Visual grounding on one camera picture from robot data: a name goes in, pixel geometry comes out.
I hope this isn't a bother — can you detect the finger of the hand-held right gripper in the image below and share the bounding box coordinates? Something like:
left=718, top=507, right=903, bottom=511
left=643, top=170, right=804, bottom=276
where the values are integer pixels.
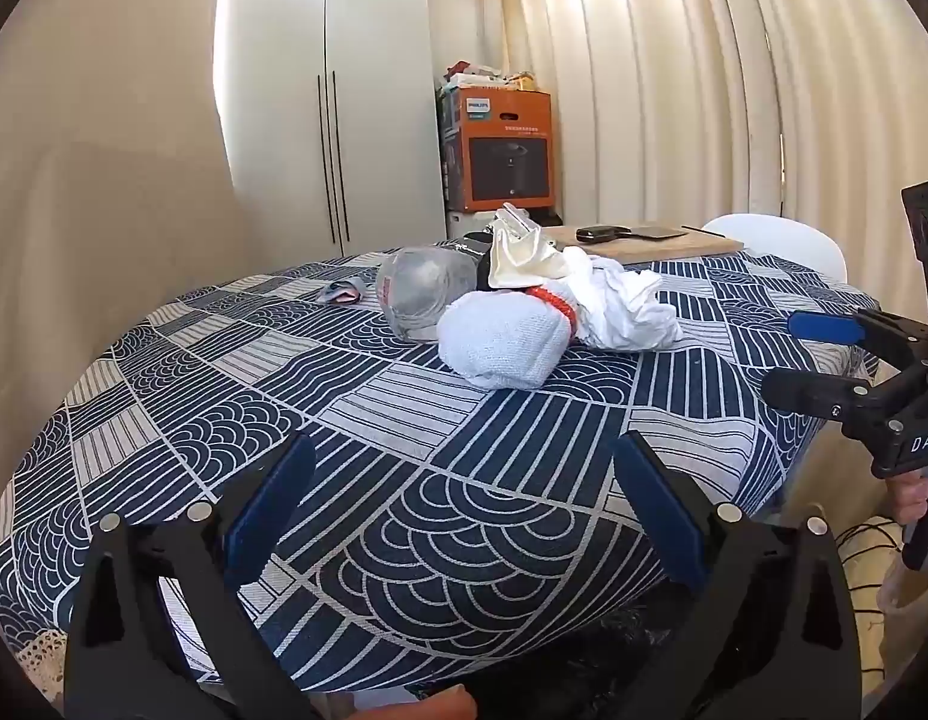
left=760, top=367, right=908, bottom=436
left=786, top=307, right=928, bottom=376

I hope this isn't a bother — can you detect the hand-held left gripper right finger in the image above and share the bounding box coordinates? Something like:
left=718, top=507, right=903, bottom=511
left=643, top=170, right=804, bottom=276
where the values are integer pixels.
left=610, top=431, right=863, bottom=720

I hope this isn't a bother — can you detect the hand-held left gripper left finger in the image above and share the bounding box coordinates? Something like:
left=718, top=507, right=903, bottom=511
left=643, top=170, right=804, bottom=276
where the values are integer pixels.
left=62, top=431, right=319, bottom=720

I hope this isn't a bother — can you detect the white cloth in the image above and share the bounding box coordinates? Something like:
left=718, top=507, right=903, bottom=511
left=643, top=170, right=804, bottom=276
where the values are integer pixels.
left=561, top=249, right=679, bottom=352

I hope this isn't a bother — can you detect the light blue towel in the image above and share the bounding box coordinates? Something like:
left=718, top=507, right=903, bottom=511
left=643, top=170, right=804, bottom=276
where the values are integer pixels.
left=436, top=289, right=577, bottom=391

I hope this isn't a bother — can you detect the red orange band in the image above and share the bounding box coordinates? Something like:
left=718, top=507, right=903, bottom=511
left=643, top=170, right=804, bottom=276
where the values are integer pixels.
left=524, top=285, right=581, bottom=327

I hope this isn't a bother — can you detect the grey translucent plastic bag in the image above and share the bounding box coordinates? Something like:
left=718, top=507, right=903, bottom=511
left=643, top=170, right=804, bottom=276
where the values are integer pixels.
left=374, top=244, right=484, bottom=342

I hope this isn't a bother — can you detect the cream bag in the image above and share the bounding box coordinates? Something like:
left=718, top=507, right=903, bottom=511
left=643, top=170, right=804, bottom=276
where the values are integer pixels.
left=486, top=202, right=574, bottom=292

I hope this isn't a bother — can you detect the person's right hand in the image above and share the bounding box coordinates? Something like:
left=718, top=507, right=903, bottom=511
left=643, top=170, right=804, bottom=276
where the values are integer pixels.
left=891, top=465, right=928, bottom=524

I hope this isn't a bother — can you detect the white chair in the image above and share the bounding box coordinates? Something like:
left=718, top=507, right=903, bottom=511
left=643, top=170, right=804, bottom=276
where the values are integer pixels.
left=700, top=214, right=848, bottom=282

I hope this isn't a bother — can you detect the blue patterned tablecloth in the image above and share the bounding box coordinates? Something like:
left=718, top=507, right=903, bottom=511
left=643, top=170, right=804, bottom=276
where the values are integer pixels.
left=0, top=244, right=881, bottom=695

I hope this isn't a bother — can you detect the wooden cutting board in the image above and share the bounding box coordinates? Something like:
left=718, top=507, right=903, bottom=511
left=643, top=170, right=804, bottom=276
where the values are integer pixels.
left=543, top=223, right=744, bottom=265

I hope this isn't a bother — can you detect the cream lace cloth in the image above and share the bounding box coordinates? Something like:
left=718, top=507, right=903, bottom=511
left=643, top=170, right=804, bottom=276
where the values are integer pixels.
left=0, top=626, right=67, bottom=713

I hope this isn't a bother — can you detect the cream curtain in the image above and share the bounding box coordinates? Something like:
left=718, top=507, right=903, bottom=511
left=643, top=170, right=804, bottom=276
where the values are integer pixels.
left=426, top=0, right=928, bottom=316

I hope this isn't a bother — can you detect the white box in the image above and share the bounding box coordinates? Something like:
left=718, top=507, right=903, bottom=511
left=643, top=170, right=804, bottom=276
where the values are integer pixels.
left=445, top=206, right=562, bottom=241

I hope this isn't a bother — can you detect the orange cardboard box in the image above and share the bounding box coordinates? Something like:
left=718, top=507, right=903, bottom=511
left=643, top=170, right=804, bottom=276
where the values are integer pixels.
left=438, top=86, right=553, bottom=212

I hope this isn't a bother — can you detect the white wardrobe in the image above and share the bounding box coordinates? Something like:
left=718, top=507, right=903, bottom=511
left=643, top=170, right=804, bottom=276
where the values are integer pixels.
left=212, top=0, right=450, bottom=260

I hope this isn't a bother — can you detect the clutter pile on box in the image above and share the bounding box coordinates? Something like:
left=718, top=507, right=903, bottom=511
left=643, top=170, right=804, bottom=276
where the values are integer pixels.
left=436, top=60, right=540, bottom=95

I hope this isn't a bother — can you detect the cleaver with black handle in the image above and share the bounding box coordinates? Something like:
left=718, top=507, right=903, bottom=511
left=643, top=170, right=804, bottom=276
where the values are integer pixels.
left=576, top=223, right=690, bottom=243

